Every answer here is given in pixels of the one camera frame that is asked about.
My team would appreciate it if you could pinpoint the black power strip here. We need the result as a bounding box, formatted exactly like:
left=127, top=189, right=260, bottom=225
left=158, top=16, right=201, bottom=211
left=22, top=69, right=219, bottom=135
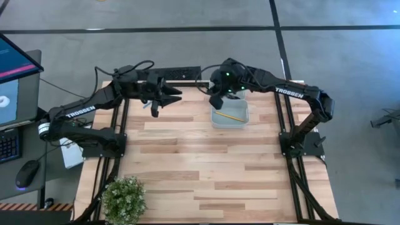
left=137, top=66, right=203, bottom=82

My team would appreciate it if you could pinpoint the black left camera cable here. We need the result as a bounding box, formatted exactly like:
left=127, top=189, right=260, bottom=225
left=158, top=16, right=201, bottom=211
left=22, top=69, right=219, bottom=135
left=94, top=59, right=156, bottom=95

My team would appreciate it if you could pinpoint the black backlit keyboard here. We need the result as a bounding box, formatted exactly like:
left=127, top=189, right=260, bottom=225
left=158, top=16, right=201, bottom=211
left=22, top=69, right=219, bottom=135
left=0, top=127, right=23, bottom=164

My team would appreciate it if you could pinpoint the black camera cable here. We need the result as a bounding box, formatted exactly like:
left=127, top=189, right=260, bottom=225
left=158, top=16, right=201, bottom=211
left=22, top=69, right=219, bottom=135
left=194, top=62, right=226, bottom=95
left=94, top=59, right=156, bottom=95

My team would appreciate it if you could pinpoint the white printed box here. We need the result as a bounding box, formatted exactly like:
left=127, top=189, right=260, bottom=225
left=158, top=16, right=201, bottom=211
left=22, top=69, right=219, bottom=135
left=58, top=137, right=86, bottom=170

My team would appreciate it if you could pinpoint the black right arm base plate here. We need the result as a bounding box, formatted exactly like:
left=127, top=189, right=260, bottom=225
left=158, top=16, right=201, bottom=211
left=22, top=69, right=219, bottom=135
left=278, top=131, right=326, bottom=158

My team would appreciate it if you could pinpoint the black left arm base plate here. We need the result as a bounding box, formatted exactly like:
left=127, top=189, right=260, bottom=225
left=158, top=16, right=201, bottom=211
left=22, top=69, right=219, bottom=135
left=81, top=132, right=128, bottom=159

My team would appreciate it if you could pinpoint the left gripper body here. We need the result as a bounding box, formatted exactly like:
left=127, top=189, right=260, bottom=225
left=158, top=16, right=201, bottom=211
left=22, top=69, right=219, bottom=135
left=137, top=79, right=166, bottom=119

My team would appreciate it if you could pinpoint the black right camera cable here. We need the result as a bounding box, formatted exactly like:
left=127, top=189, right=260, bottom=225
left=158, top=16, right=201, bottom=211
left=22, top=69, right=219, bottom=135
left=194, top=62, right=226, bottom=95

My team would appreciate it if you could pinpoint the black aluminium table frame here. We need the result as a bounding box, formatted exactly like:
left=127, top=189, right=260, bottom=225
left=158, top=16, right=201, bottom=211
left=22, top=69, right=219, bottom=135
left=73, top=80, right=340, bottom=225

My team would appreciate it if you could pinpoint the black computer mouse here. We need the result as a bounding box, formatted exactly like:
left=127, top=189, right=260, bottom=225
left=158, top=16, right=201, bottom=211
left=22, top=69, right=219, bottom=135
left=15, top=159, right=41, bottom=189

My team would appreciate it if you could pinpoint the tilted blue-screen monitor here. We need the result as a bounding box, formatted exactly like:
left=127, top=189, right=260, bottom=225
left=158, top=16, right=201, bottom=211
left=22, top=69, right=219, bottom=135
left=0, top=32, right=45, bottom=86

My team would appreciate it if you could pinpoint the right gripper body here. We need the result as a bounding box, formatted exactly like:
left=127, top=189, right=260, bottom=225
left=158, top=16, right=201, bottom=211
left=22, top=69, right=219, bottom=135
left=209, top=74, right=241, bottom=97

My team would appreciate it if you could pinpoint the yellow pencil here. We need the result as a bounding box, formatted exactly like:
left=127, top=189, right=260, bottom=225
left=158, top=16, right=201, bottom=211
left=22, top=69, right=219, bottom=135
left=214, top=111, right=246, bottom=123

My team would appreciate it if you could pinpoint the grey desk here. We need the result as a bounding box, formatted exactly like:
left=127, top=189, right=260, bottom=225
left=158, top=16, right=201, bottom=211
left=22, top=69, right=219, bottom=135
left=0, top=119, right=49, bottom=201

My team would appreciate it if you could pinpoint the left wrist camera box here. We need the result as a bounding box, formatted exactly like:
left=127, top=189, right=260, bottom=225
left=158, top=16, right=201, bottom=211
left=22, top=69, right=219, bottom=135
left=142, top=72, right=164, bottom=94

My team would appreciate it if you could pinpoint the green potted plant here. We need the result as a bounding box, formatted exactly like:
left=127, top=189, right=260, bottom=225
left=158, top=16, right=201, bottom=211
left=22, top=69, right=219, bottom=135
left=99, top=175, right=149, bottom=225

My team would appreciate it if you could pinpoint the thin black floor cable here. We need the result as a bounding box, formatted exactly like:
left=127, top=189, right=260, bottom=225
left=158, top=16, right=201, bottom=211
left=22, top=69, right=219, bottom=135
left=39, top=77, right=89, bottom=99

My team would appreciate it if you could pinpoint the grey-framed computer monitor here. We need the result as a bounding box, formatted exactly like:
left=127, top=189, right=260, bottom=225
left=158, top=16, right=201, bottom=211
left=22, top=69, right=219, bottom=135
left=0, top=49, right=42, bottom=129

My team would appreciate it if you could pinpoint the black floor stand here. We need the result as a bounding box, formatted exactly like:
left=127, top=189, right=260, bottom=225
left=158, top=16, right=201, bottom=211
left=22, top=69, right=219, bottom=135
left=370, top=108, right=400, bottom=128

